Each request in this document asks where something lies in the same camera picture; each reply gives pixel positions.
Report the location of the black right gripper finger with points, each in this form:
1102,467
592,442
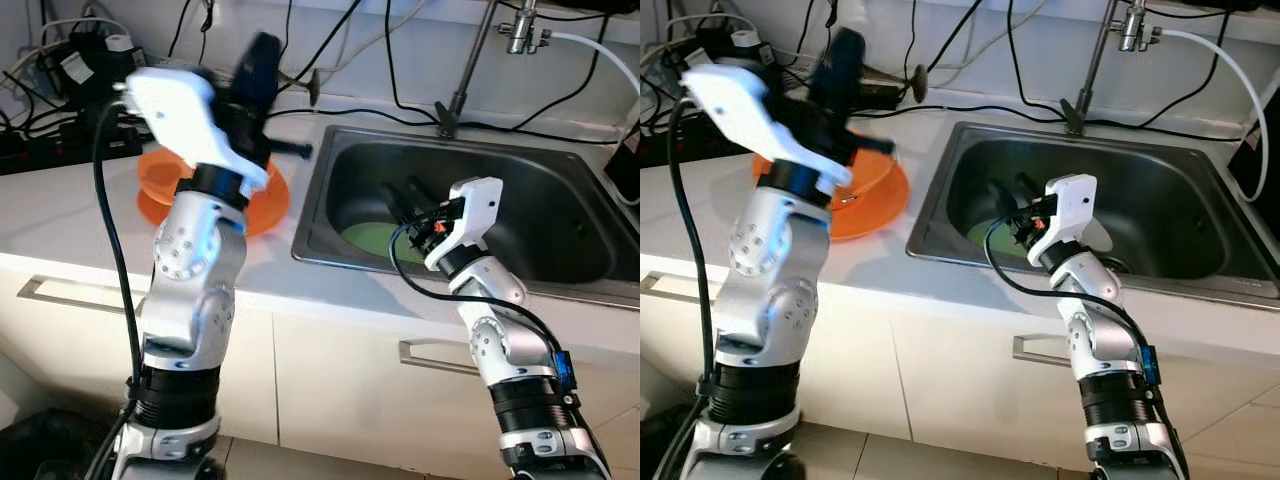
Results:
1027,190
420,196
400,205
1002,200

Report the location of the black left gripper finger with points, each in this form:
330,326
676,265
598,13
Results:
830,65
854,62
272,70
250,75

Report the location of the brown utensil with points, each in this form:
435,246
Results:
313,87
918,83

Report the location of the orange plate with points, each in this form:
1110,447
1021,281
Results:
880,215
265,205

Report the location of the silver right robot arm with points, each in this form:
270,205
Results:
1095,340
505,350

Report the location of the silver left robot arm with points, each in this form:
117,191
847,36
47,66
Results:
190,290
780,290

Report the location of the stainless steel kitchen sink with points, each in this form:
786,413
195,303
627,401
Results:
1170,200
560,215

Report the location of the green plate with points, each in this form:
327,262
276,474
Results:
990,238
365,240

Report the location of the small black power adapter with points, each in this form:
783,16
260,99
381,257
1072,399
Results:
880,98

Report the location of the white bowl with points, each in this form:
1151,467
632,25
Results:
1098,235

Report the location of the black power brick white label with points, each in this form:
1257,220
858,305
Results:
720,50
85,75

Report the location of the black power strip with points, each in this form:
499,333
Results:
50,152
655,150

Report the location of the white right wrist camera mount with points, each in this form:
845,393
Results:
1072,205
478,210

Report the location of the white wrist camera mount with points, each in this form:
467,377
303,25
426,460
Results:
180,110
745,105
1072,205
478,210

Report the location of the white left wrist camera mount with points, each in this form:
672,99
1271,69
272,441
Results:
180,110
745,105

